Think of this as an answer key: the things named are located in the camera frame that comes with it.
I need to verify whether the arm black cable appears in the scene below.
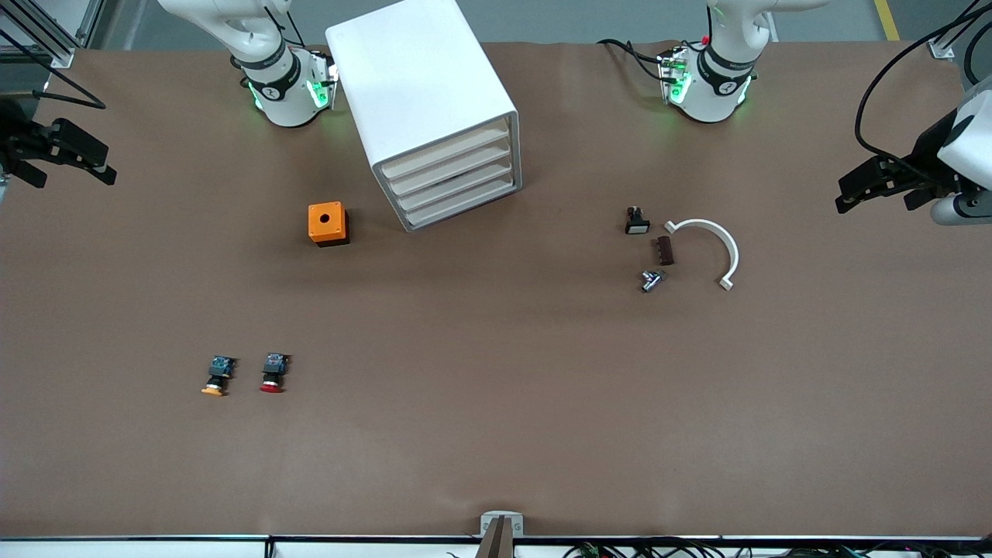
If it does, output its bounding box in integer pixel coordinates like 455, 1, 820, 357
0, 74, 107, 109
855, 0, 992, 167

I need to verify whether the orange button enclosure box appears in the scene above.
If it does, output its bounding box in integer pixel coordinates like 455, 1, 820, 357
308, 201, 350, 248

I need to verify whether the black base power cable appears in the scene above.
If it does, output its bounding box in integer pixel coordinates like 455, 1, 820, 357
597, 37, 667, 82

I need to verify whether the red push button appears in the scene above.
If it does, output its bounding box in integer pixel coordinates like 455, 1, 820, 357
259, 353, 291, 394

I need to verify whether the white curved plastic bracket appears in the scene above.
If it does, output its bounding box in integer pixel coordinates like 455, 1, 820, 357
665, 219, 740, 291

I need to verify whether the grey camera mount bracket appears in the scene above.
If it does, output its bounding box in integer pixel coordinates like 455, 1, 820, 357
479, 510, 525, 558

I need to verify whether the white plastic drawer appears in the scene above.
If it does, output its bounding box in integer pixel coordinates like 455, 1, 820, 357
385, 138, 514, 196
377, 120, 512, 181
393, 157, 515, 213
401, 174, 518, 230

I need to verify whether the black cable bundle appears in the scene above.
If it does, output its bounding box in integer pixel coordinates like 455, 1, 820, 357
446, 539, 992, 558

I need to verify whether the yellow push button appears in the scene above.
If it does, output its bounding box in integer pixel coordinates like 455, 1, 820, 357
201, 355, 237, 398

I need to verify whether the aluminium frame profile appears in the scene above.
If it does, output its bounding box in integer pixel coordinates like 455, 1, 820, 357
928, 0, 992, 60
0, 0, 105, 69

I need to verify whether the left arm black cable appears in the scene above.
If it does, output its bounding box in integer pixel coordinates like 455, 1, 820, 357
855, 0, 992, 167

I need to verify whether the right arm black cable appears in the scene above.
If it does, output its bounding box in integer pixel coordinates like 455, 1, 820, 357
0, 74, 107, 109

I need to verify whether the white drawer cabinet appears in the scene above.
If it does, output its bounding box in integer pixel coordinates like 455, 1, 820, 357
325, 0, 522, 233

